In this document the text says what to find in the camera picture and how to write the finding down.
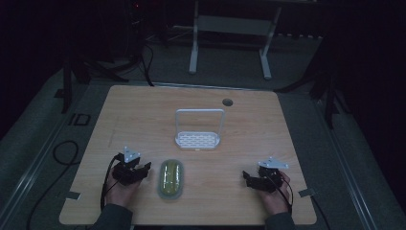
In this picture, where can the person's right hand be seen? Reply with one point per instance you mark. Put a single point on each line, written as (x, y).
(275, 200)

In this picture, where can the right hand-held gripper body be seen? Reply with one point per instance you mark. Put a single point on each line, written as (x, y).
(270, 179)

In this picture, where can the white metal stand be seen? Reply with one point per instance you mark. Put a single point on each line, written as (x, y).
(193, 48)

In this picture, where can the person's left hand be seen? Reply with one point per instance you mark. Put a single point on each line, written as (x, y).
(121, 193)

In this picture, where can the green soap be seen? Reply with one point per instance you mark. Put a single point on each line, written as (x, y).
(170, 179)

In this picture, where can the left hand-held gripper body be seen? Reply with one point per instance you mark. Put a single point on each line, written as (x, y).
(127, 174)

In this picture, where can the grey tape piece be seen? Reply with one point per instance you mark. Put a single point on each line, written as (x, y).
(72, 195)
(306, 192)

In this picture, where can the black tripod stand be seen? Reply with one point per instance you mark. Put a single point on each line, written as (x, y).
(328, 96)
(67, 83)

